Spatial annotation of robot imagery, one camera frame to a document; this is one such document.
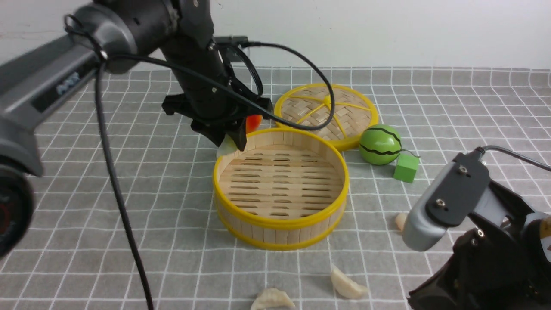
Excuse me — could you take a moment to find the bamboo steamer tray yellow rim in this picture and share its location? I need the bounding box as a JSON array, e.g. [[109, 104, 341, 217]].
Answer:
[[213, 128, 350, 251]]

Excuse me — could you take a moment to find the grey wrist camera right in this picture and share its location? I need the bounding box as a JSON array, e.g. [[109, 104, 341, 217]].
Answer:
[[402, 147, 490, 252]]

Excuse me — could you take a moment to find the woven bamboo steamer lid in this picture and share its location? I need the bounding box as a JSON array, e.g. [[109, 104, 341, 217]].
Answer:
[[274, 83, 378, 152]]

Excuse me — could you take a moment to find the white dumpling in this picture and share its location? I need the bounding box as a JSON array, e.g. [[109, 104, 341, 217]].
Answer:
[[394, 213, 408, 232], [330, 264, 369, 300], [250, 287, 296, 310]]

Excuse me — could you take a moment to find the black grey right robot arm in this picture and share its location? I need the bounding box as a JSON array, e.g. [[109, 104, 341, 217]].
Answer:
[[407, 181, 550, 310]]

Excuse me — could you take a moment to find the green wooden cube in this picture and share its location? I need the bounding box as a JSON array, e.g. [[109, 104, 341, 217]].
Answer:
[[393, 153, 421, 184]]

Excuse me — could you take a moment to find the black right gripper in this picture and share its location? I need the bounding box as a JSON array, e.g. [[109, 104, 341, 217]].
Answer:
[[407, 181, 550, 310]]

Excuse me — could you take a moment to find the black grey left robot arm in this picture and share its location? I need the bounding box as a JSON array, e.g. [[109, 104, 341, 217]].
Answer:
[[0, 0, 273, 257]]

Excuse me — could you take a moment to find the grey checked tablecloth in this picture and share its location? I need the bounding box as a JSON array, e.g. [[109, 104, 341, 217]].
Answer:
[[0, 68, 551, 310]]

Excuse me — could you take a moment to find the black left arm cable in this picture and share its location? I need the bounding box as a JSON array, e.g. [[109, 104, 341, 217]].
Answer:
[[64, 14, 336, 310]]

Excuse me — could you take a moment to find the pale green dumpling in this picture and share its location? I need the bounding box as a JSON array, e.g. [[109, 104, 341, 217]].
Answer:
[[216, 135, 239, 158]]

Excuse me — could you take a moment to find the orange toy pear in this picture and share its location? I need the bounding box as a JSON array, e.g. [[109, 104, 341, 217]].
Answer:
[[245, 115, 263, 135]]

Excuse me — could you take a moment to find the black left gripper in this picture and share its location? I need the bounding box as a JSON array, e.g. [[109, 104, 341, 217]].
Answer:
[[161, 29, 273, 151]]

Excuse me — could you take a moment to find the green toy watermelon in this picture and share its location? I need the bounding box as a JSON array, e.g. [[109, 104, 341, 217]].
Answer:
[[358, 124, 402, 166]]

